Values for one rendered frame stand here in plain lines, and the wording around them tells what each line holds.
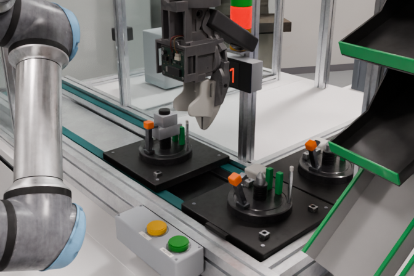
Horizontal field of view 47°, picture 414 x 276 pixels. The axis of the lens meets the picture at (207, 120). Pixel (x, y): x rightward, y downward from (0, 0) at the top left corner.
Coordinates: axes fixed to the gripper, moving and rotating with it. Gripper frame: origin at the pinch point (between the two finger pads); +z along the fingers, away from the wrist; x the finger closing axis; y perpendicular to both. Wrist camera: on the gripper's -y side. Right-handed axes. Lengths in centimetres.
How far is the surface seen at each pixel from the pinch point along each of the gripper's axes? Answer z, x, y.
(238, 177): 16.3, -4.0, -11.7
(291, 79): 37, -83, -128
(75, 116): 32, -93, -21
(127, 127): 31, -72, -29
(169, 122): 16.6, -36.7, -20.1
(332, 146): 2.9, 16.0, -12.3
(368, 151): 3.0, 20.5, -15.1
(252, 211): 24.2, -2.1, -14.4
